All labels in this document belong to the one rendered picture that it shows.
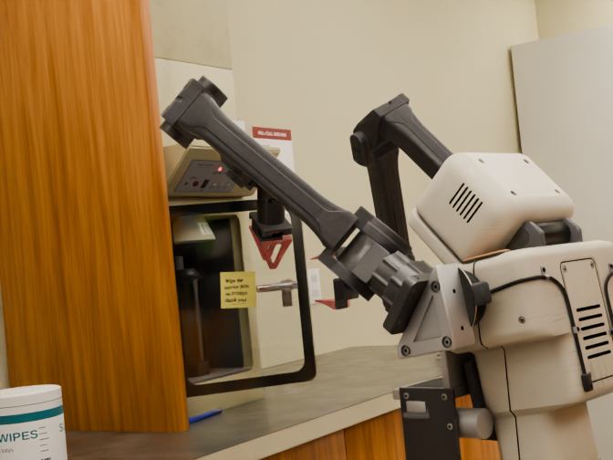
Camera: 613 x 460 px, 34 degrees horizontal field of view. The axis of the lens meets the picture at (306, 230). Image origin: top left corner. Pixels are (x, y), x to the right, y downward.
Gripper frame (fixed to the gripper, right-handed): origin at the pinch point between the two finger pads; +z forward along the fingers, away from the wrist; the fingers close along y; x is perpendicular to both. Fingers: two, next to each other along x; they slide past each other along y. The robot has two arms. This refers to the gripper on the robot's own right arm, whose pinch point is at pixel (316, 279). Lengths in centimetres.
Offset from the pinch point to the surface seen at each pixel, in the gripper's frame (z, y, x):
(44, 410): -8, -13, 91
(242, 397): 11.8, -24.6, 17.3
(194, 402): 11.8, -22.8, 33.5
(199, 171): 4.8, 25.8, 33.2
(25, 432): -6, -16, 94
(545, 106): 38, 63, -271
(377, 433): -15.4, -34.7, 5.2
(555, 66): 31, 82, -271
